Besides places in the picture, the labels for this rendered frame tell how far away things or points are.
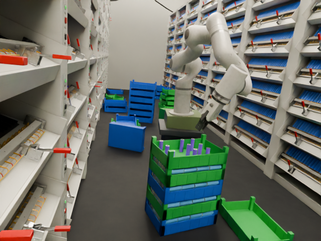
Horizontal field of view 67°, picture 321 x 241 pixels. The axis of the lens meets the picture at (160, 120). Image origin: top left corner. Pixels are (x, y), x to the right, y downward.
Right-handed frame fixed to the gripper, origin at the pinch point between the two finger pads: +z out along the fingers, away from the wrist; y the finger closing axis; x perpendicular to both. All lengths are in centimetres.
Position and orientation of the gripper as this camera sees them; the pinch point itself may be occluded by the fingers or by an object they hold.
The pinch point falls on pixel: (201, 125)
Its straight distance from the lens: 118.7
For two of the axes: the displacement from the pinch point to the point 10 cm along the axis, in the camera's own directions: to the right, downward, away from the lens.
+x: -6.8, -6.2, 3.9
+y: 5.8, -1.4, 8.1
